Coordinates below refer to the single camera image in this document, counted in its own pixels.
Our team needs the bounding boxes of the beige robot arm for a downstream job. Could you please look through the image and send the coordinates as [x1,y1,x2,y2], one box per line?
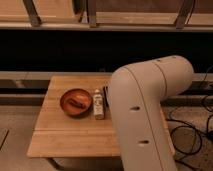
[108,56,194,171]

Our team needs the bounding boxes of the small white bottle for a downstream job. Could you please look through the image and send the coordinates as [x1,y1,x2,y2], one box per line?
[93,89,104,119]

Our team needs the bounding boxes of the orange bowl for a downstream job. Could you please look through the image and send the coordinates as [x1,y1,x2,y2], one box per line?
[60,88,92,117]

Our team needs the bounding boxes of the hot dog in bowl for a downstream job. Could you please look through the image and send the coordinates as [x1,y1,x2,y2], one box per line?
[68,96,87,109]

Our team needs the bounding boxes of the wooden table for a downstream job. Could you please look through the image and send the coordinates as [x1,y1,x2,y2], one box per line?
[27,75,120,158]

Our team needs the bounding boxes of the wooden shelf frame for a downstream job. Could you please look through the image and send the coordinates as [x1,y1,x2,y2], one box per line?
[0,0,213,32]

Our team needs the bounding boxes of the black floor cables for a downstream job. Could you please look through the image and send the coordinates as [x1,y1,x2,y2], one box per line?
[165,66,213,171]

